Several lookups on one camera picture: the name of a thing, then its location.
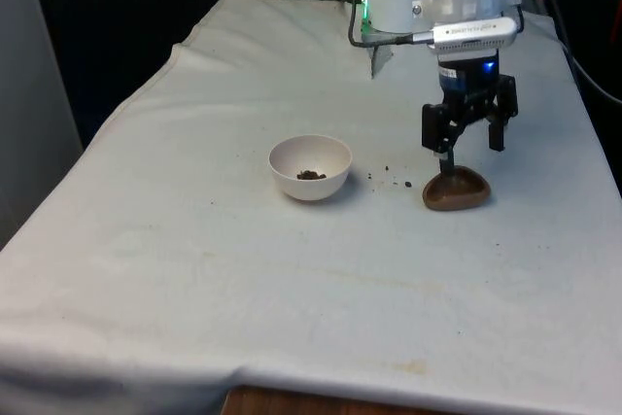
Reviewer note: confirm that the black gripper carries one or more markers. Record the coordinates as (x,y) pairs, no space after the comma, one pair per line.
(464,77)

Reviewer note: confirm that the brown cup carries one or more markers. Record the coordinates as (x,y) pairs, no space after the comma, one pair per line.
(461,194)

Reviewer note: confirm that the coffee beans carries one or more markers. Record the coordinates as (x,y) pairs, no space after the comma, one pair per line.
(311,175)

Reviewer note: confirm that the white bowl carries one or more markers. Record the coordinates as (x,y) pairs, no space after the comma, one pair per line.
(301,162)

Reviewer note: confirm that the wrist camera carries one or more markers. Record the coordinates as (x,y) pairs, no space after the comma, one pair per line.
(473,35)

